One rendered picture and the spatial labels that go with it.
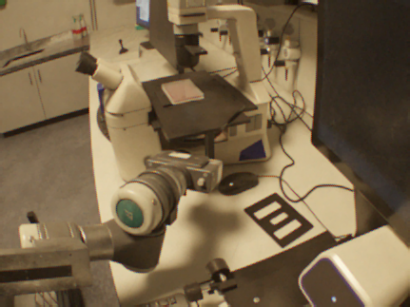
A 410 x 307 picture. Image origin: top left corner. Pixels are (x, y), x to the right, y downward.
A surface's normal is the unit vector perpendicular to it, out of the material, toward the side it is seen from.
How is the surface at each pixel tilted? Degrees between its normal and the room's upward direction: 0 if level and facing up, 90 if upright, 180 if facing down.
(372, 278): 8
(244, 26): 90
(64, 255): 71
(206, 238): 0
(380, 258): 8
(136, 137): 90
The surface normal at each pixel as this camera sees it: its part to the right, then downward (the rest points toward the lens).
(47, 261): 0.61, 0.12
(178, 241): -0.04, -0.81
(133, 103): 0.35, 0.48
